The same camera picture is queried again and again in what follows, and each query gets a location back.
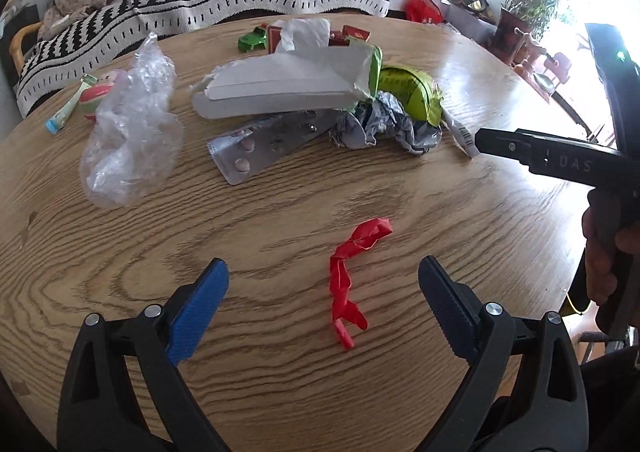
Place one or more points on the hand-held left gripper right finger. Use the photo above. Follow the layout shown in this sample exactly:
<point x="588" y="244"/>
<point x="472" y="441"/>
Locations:
<point x="445" y="307"/>

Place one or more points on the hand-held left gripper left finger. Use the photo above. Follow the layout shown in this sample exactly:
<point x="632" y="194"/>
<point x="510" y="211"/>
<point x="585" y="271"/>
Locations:
<point x="200" y="312"/>

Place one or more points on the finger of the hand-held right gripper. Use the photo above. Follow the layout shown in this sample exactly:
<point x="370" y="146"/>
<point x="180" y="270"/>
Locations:
<point x="505" y="144"/>

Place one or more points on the white barcode label strip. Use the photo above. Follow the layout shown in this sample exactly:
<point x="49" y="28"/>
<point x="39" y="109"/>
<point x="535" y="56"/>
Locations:
<point x="462" y="137"/>

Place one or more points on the red wrapper strip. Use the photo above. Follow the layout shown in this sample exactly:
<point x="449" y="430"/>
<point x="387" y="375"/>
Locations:
<point x="340" y="277"/>

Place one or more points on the small white tube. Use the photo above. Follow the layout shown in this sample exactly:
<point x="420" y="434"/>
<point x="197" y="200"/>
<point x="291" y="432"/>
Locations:
<point x="65" y="112"/>

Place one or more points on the green toy car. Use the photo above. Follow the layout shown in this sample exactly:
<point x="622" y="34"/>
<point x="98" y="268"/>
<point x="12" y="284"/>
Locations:
<point x="250" y="41"/>

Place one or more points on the person's right hand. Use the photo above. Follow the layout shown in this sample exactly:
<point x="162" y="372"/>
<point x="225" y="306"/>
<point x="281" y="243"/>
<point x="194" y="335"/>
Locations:
<point x="600" y="267"/>

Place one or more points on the green and silver snack wrapper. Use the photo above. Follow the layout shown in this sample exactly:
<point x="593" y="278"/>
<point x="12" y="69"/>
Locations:
<point x="370" y="127"/>

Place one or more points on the red plastic bag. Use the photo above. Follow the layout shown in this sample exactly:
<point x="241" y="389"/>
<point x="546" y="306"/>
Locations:
<point x="422" y="7"/>

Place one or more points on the silver pill blister pack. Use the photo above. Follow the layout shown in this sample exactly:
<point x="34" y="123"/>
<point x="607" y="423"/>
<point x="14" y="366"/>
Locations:
<point x="240" y="152"/>

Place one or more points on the clear crumpled plastic bag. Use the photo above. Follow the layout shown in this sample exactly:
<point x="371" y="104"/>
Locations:
<point x="130" y="142"/>

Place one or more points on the small red box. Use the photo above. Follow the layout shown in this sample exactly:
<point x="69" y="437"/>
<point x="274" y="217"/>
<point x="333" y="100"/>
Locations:
<point x="356" y="33"/>

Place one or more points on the torn grey cardboard box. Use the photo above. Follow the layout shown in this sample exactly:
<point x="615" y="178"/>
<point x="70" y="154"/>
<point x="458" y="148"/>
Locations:
<point x="280" y="82"/>

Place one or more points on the pink green toy ball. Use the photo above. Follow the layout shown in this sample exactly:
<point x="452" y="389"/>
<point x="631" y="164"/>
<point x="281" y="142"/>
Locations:
<point x="95" y="99"/>

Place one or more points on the red white carton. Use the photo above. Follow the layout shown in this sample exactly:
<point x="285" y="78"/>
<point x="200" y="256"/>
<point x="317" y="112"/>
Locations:
<point x="275" y="37"/>

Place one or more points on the brown garment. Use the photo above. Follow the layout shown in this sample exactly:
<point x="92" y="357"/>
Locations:
<point x="80" y="2"/>

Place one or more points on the wooden sofa frame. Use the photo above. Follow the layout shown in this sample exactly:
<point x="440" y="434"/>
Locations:
<point x="20" y="39"/>

